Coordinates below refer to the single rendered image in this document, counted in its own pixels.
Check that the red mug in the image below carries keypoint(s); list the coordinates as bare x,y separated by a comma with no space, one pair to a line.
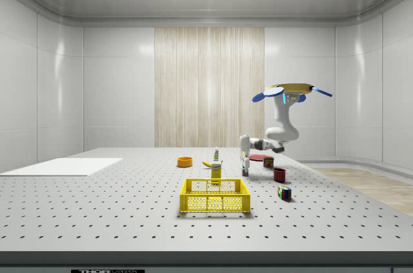
279,175

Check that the puzzle cube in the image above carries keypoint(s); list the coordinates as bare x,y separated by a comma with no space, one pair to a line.
284,193

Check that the red plate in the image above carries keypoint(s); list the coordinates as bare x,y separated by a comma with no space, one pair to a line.
256,157

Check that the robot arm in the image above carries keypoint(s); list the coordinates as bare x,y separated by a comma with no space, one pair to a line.
282,115

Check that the white board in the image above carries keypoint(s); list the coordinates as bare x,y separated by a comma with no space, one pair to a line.
58,166

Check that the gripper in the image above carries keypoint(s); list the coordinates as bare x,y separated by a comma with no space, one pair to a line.
245,163

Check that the banana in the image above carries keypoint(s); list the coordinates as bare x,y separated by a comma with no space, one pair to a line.
207,164

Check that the small white bottle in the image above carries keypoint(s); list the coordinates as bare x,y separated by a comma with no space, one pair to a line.
216,155

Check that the grey cube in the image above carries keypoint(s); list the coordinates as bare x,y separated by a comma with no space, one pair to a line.
246,174

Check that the flat-sided can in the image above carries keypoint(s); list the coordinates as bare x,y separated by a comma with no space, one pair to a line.
268,162

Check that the yellow basket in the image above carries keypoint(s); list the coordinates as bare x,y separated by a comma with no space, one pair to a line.
214,194

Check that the drone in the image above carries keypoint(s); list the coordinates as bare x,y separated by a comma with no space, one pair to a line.
295,87

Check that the yellow bowl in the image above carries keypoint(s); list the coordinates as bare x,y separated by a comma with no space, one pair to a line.
185,162

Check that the yellow white carton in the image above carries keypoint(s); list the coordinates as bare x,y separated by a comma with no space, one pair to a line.
216,170

